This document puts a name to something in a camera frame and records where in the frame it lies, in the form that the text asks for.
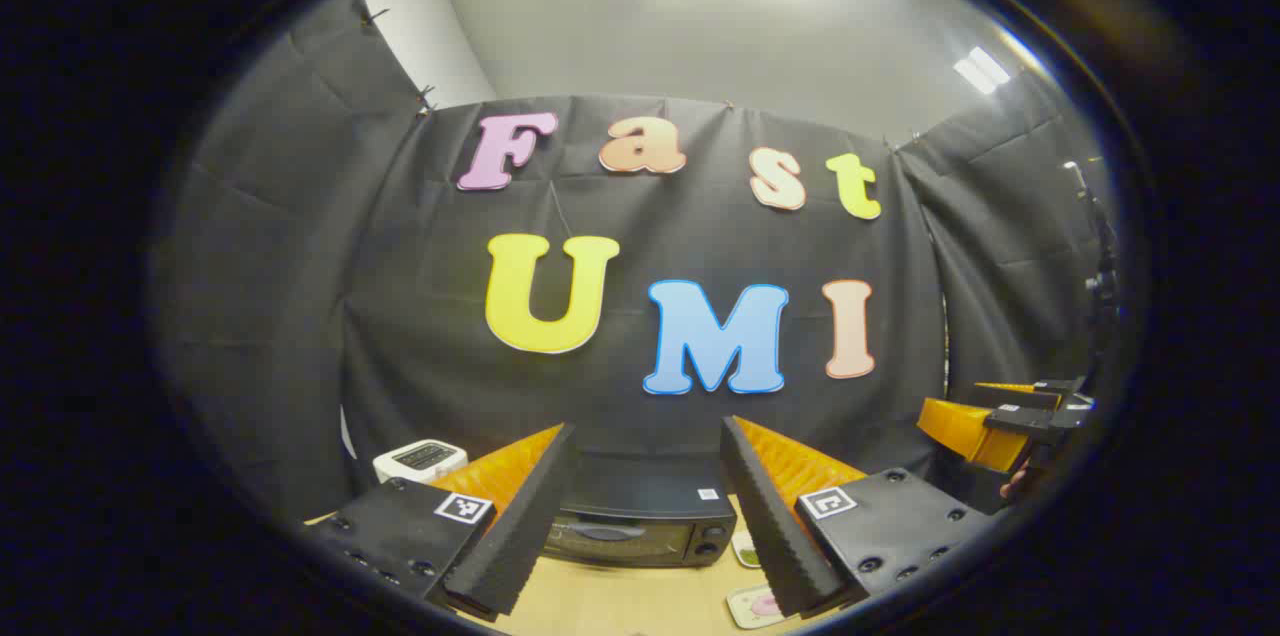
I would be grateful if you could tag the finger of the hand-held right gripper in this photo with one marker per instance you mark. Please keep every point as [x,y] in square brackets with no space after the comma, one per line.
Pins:
[1030,421]
[1045,386]

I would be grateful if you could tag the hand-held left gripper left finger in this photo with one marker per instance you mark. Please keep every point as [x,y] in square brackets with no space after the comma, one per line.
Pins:
[520,536]

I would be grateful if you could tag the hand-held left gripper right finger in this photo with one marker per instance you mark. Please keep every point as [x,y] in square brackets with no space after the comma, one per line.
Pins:
[770,536]

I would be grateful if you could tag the pink round food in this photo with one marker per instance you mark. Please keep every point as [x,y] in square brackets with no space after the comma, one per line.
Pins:
[768,604]

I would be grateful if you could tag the white square plate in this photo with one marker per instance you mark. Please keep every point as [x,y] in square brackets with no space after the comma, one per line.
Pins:
[742,608]

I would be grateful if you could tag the black electric oven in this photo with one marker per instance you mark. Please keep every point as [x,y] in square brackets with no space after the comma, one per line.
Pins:
[640,501]

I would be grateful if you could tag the divided white plate of beans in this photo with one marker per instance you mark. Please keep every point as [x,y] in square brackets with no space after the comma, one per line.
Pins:
[745,548]

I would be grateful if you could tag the white toaster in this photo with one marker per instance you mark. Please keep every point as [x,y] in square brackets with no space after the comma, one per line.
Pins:
[420,458]

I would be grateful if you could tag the black backdrop cloth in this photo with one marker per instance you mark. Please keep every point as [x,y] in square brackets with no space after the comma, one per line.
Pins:
[420,316]

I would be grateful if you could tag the small ceiling light panel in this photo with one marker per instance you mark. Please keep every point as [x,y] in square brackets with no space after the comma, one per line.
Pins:
[982,70]

